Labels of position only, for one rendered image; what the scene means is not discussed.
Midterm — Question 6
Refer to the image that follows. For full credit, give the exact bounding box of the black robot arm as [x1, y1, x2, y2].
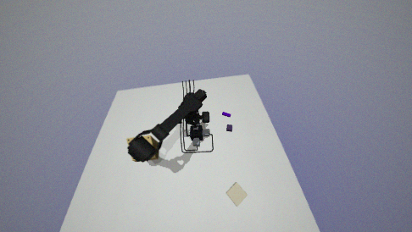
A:
[127, 89, 207, 162]

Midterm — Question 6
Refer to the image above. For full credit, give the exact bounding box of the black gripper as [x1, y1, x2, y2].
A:
[184, 112, 209, 125]

